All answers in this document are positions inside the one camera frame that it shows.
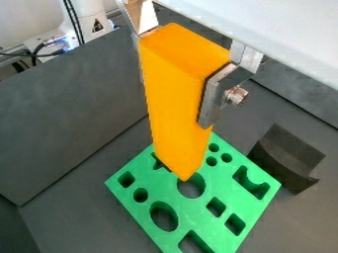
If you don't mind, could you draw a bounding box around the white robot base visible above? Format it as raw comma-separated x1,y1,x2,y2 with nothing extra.
24,0,114,51

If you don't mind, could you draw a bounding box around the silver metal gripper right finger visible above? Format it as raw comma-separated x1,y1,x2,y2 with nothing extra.
197,41,265,128

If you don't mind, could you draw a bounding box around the black cable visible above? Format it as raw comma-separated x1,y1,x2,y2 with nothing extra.
0,0,84,66

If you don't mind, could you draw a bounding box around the black curved block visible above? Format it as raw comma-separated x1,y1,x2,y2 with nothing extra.
247,124,325,195

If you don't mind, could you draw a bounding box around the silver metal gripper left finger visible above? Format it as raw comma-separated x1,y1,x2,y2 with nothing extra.
115,0,159,48

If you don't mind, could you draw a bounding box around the green shape sorting board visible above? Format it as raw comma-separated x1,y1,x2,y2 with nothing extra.
106,134,282,253

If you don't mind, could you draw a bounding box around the grey upright panel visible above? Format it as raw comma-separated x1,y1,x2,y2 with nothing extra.
0,27,147,206

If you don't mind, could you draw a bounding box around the orange rectangular block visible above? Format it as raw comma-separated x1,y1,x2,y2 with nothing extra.
139,23,230,180

